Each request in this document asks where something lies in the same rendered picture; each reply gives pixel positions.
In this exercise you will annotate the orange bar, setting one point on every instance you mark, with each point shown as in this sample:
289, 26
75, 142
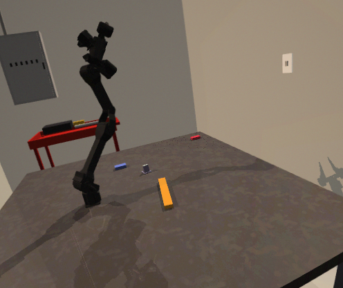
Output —
165, 193

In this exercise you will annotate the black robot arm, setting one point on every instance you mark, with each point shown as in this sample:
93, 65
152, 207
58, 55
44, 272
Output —
91, 73

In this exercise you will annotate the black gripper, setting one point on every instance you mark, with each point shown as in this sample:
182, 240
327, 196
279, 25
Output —
104, 30

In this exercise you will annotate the blue rectangular bar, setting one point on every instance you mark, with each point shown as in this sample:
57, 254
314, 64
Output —
117, 167

